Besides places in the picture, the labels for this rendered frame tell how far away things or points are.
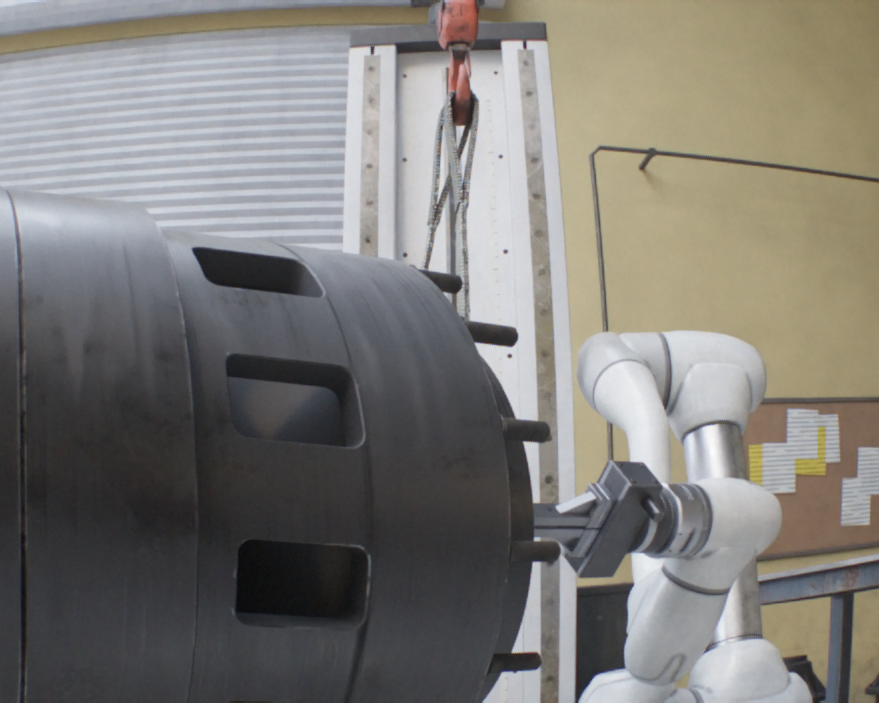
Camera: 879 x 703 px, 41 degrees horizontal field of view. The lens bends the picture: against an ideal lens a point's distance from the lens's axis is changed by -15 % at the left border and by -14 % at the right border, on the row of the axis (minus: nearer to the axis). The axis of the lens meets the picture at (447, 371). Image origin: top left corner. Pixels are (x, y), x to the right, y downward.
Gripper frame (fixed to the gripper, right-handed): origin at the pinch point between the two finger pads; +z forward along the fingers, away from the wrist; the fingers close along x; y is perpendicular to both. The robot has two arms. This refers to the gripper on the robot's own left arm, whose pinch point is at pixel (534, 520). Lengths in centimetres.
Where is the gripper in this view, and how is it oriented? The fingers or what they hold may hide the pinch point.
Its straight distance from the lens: 138.2
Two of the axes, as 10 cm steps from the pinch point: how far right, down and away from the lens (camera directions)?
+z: -8.4, -1.0, -5.4
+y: 4.1, 5.4, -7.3
